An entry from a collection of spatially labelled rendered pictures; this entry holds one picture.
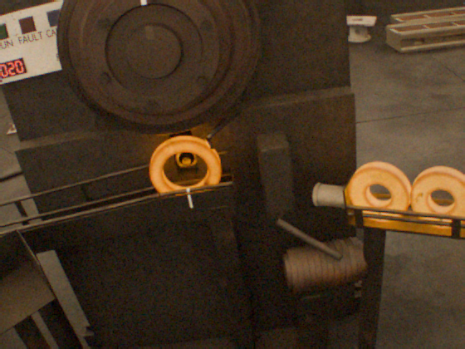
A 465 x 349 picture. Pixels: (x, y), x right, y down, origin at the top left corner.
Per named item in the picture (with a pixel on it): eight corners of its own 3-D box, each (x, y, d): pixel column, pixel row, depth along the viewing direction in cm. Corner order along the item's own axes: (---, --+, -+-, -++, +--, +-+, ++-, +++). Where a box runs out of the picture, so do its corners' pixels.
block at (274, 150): (263, 205, 142) (254, 131, 130) (290, 200, 142) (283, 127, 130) (268, 227, 133) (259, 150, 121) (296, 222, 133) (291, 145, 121)
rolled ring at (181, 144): (214, 135, 121) (214, 130, 124) (142, 147, 121) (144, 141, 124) (225, 196, 131) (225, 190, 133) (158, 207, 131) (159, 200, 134)
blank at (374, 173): (349, 159, 116) (345, 165, 114) (410, 163, 107) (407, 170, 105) (355, 211, 123) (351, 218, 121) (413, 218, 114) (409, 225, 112)
